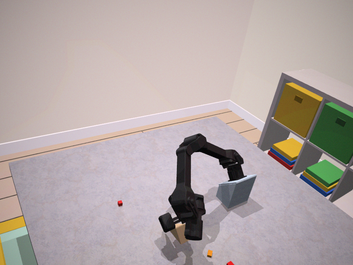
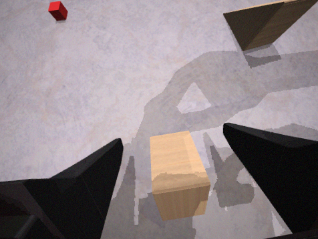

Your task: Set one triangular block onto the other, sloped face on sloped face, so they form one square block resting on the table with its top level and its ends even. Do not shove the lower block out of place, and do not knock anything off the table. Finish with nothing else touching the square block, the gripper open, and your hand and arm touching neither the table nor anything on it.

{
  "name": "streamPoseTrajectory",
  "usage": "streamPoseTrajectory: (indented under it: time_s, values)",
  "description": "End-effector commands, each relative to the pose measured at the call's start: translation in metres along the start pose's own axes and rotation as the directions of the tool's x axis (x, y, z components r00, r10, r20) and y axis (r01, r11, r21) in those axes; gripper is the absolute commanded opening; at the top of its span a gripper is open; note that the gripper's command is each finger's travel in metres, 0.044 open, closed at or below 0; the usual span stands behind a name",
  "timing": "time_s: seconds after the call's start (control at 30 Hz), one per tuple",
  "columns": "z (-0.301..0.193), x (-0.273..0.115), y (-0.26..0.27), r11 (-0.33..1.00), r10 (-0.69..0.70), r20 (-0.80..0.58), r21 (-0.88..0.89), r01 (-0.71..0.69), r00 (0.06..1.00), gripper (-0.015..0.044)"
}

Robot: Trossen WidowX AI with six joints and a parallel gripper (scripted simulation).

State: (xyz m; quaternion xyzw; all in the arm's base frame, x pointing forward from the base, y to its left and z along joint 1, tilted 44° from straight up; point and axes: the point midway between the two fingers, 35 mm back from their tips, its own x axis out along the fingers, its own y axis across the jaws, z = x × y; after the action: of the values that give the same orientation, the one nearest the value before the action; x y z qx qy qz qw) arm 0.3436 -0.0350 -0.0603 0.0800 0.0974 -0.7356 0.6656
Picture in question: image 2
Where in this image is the tan triangular wooden block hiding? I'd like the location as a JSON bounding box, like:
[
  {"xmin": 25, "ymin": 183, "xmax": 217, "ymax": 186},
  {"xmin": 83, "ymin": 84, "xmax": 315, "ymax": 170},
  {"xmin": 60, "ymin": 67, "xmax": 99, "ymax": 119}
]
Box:
[
  {"xmin": 223, "ymin": 0, "xmax": 318, "ymax": 51},
  {"xmin": 150, "ymin": 131, "xmax": 210, "ymax": 221}
]

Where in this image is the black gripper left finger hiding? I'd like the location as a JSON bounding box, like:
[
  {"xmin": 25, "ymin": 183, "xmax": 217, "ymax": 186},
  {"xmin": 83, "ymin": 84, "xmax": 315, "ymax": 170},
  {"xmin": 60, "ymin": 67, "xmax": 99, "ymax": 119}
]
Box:
[{"xmin": 0, "ymin": 138, "xmax": 124, "ymax": 239}]

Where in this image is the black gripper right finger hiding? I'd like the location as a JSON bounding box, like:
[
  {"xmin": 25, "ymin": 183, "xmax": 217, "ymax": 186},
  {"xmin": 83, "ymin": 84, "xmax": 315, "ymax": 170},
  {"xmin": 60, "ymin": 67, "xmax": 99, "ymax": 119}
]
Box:
[{"xmin": 223, "ymin": 123, "xmax": 318, "ymax": 234}]

